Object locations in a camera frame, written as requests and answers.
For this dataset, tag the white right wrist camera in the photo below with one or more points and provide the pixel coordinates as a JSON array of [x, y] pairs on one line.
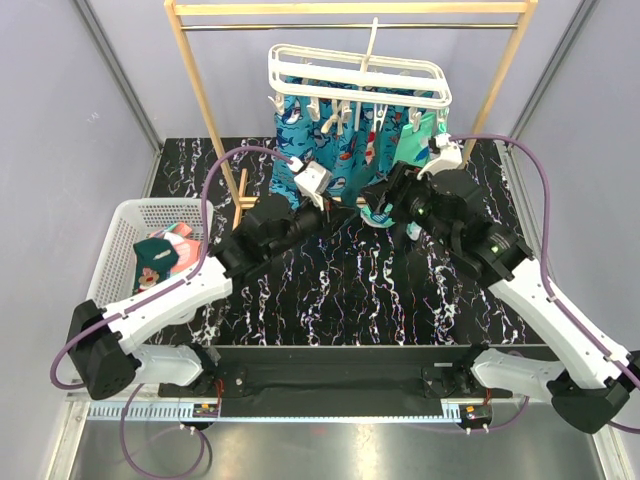
[[445, 154]]

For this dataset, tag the mint green sock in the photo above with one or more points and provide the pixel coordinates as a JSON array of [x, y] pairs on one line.
[[413, 149], [413, 231]]

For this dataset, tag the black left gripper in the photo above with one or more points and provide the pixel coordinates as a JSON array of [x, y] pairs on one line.
[[333, 220]]

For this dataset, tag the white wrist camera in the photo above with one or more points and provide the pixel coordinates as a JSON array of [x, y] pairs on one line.
[[311, 179], [445, 154]]

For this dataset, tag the dark teal sock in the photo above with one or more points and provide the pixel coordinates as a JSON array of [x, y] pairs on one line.
[[155, 258], [377, 197]]

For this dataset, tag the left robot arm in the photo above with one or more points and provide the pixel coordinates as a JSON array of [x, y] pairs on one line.
[[109, 345]]

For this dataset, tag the white plastic clip hanger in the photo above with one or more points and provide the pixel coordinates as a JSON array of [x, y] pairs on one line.
[[348, 80]]

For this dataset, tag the wooden clothes rack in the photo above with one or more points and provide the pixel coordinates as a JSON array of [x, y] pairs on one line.
[[523, 10]]

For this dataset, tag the white perforated plastic basket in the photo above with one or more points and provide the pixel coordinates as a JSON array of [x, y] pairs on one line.
[[133, 221]]

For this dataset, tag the mint green sock left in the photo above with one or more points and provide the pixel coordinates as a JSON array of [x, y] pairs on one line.
[[413, 149]]

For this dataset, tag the mint green sock right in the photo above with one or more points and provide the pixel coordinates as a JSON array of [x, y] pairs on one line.
[[413, 231]]

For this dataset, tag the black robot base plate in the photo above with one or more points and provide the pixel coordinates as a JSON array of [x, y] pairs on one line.
[[351, 384]]

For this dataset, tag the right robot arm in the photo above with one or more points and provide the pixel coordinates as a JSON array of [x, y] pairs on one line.
[[592, 376]]

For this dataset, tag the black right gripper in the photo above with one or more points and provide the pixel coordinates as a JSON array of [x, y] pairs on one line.
[[396, 190]]

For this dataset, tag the blue shark print shorts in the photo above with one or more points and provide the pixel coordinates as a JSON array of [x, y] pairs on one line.
[[354, 152]]

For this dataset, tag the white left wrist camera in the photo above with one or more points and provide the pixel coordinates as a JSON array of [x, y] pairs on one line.
[[311, 179]]

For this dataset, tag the pink sock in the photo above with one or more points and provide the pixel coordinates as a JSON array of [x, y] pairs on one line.
[[188, 251], [179, 229]]

